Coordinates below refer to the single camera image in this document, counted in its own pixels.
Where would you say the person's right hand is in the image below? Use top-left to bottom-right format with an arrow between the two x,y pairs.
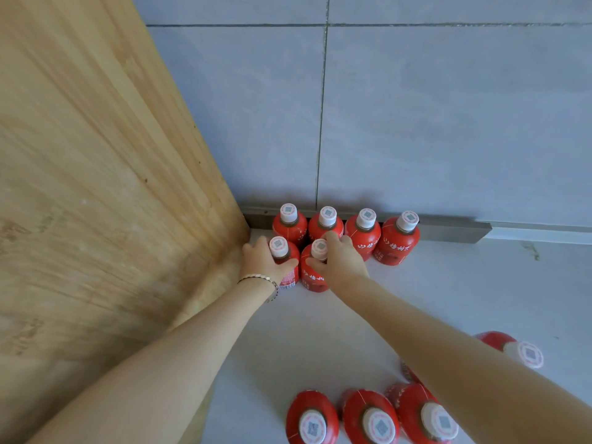
305,231 -> 370,296

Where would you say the person's left hand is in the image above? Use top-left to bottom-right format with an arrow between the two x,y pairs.
239,236 -> 300,286

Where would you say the red white-capped drink bottle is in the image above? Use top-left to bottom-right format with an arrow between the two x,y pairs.
341,388 -> 401,444
475,331 -> 545,370
285,389 -> 340,444
269,236 -> 301,290
386,383 -> 460,444
300,239 -> 332,293

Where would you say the person's left forearm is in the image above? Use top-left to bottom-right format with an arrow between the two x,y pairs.
27,275 -> 279,444

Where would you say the person's right forearm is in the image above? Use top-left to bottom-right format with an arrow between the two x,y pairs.
331,275 -> 592,444

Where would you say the cluster of red bottles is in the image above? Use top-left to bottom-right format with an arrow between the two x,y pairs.
271,203 -> 421,267

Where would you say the light wooden panel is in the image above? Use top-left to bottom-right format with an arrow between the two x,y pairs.
0,0 -> 251,444

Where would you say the beaded wrist bracelet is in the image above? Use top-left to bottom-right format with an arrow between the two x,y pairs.
237,273 -> 280,304

